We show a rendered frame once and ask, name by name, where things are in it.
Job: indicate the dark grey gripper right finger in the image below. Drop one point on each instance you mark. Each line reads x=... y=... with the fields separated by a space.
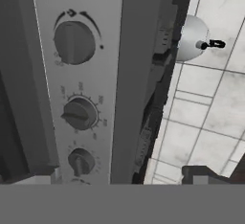
x=197 y=171

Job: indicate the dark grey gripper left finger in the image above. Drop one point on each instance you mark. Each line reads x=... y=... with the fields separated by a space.
x=43 y=170

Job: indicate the small grey oven knob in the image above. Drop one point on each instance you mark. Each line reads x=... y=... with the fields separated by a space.
x=81 y=161

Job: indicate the medium grey oven knob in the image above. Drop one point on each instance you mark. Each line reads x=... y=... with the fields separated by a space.
x=79 y=113

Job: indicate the large grey oven knob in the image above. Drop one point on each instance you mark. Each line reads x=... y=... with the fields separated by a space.
x=74 y=42

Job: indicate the grey toaster oven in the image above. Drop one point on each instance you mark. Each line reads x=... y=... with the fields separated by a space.
x=134 y=42

